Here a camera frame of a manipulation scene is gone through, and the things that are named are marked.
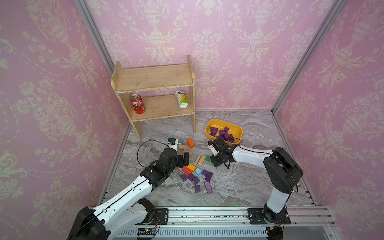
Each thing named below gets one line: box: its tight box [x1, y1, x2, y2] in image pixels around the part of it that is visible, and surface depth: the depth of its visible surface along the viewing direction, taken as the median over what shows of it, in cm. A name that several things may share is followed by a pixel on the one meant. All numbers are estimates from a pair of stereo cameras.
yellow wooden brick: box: [188, 163, 197, 172], surface depth 92 cm
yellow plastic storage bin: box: [205, 118, 243, 145], surface depth 108 cm
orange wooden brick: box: [187, 138, 195, 149], surface depth 102 cm
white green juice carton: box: [175, 89, 189, 109], surface depth 94 cm
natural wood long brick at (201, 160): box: [197, 155, 206, 167], surface depth 94 cm
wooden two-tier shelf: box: [110, 55, 196, 141], surface depth 84 cm
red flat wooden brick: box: [182, 166, 193, 175], surface depth 91 cm
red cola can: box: [130, 93, 146, 115], surface depth 86 cm
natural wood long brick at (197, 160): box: [193, 154, 201, 167], surface depth 94 cm
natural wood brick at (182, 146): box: [178, 144, 189, 150], surface depth 102 cm
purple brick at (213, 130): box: [209, 126, 219, 135], surface depth 108 cm
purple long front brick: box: [204, 181, 213, 195], surface depth 85 cm
